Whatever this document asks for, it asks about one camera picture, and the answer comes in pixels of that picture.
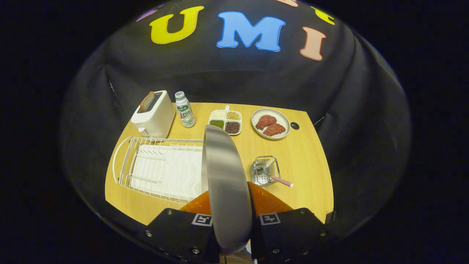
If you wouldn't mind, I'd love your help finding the steel spoon with pink handle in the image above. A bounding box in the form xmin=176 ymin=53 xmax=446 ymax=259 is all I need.
xmin=254 ymin=164 xmax=294 ymax=188

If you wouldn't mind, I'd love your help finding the white wire dish rack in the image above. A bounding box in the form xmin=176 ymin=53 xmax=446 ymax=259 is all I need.
xmin=112 ymin=136 xmax=209 ymax=204

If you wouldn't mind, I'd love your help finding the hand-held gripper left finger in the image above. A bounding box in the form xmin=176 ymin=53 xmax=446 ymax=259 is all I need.
xmin=145 ymin=190 xmax=222 ymax=264

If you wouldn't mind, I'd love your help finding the black backdrop cloth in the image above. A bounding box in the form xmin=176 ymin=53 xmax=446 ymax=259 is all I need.
xmin=60 ymin=0 xmax=413 ymax=239

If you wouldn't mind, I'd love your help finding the steel wire basket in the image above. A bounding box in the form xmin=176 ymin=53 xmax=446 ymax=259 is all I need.
xmin=251 ymin=156 xmax=282 ymax=187

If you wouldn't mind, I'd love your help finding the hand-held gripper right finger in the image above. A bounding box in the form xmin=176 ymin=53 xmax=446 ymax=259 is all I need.
xmin=247 ymin=181 xmax=329 ymax=264

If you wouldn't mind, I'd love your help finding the small white drink bottle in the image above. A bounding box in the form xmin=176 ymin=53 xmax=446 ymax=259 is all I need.
xmin=174 ymin=91 xmax=196 ymax=128

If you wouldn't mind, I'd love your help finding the round steel plate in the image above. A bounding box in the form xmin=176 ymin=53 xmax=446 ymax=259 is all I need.
xmin=201 ymin=125 xmax=253 ymax=255

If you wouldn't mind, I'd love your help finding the white toaster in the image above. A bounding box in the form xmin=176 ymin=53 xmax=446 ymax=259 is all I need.
xmin=131 ymin=90 xmax=176 ymax=139

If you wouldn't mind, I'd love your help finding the beige plate with meat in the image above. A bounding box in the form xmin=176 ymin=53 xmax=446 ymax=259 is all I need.
xmin=251 ymin=108 xmax=291 ymax=140

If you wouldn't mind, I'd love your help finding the brown toast slice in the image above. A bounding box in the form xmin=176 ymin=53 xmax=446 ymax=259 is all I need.
xmin=140 ymin=91 xmax=155 ymax=112

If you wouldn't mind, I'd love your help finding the white drip tray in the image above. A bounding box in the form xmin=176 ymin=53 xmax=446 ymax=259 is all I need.
xmin=130 ymin=144 xmax=207 ymax=201

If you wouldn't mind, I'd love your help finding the white divided snack tray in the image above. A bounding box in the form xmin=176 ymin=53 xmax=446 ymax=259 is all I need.
xmin=207 ymin=105 xmax=243 ymax=136

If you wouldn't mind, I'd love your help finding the red meat slice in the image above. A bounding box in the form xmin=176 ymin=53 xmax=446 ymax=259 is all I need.
xmin=255 ymin=115 xmax=278 ymax=131
xmin=263 ymin=123 xmax=286 ymax=137

